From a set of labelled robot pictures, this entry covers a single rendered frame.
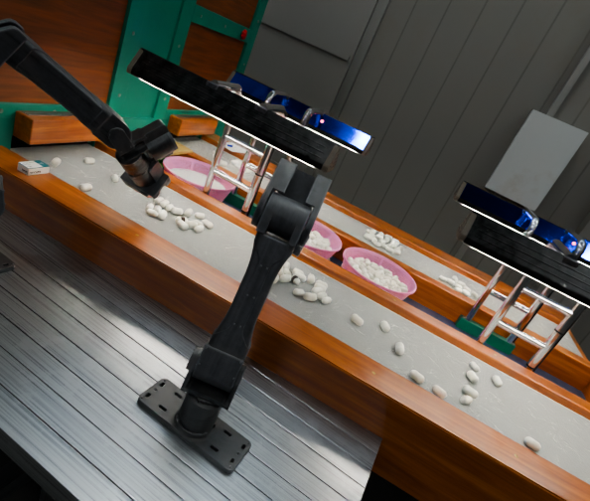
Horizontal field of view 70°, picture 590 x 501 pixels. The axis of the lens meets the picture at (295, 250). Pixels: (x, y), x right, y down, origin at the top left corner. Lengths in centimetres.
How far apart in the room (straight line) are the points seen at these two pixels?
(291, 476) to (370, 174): 263
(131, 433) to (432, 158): 271
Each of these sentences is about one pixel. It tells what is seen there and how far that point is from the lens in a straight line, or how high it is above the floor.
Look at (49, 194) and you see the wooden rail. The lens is 115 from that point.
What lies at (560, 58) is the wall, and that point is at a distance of 315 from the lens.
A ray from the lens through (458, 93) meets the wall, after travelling 312.
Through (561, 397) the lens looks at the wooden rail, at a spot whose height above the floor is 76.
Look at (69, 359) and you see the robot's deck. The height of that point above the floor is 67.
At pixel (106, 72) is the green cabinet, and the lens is 155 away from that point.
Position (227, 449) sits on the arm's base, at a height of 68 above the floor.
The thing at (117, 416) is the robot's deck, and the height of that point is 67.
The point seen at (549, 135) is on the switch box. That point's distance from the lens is 299.
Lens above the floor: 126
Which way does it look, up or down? 23 degrees down
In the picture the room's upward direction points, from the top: 25 degrees clockwise
